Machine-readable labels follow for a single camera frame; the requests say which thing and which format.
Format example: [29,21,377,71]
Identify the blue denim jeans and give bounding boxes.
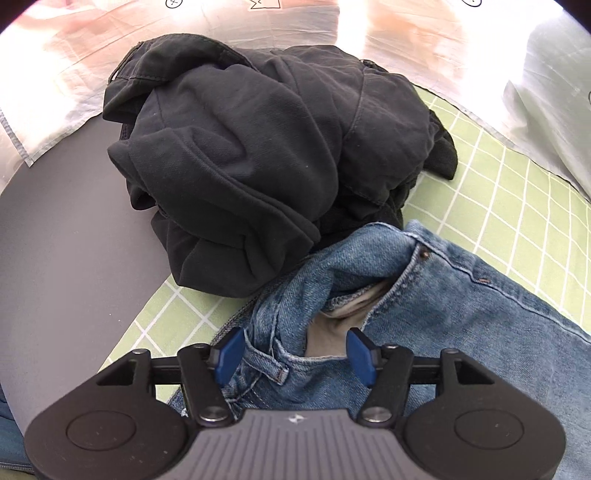
[222,221,590,479]

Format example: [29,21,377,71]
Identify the green grid-pattern mat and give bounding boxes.
[108,85,591,407]

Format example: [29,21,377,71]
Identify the black crumpled garment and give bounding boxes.
[103,34,459,298]

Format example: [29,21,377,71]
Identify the white printed fabric sheet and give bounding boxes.
[0,0,591,204]

